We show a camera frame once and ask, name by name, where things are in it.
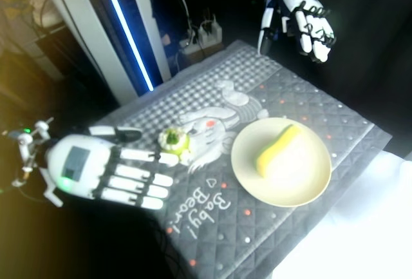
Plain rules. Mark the green toy cupcake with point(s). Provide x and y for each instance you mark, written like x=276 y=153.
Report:
x=173 y=140

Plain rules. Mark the yellow green sponge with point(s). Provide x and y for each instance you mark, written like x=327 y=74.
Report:
x=277 y=151

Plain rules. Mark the white power strip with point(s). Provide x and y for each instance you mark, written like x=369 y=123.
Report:
x=210 y=32

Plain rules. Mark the cardboard box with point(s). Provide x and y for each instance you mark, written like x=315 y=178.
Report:
x=202 y=53

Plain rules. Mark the white column with blue light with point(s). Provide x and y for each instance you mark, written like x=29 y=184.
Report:
x=96 y=34

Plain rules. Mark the grey bear print quilt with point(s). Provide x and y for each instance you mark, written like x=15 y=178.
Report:
x=225 y=227

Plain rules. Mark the cream round plate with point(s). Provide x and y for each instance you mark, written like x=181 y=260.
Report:
x=296 y=182

